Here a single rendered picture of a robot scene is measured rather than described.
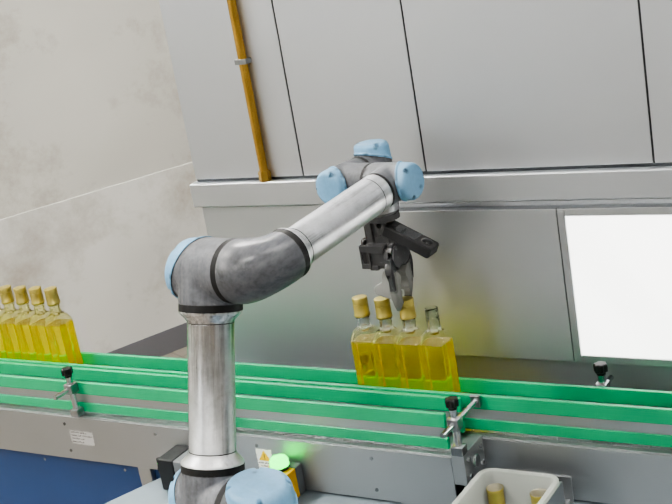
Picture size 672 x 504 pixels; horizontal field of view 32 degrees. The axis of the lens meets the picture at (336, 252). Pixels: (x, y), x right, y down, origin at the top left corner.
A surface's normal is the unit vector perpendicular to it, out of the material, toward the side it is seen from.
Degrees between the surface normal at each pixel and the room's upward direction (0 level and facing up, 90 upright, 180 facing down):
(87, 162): 90
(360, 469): 90
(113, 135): 90
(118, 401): 90
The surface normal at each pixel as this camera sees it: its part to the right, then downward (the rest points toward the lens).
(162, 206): 0.59, 0.13
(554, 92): -0.50, 0.33
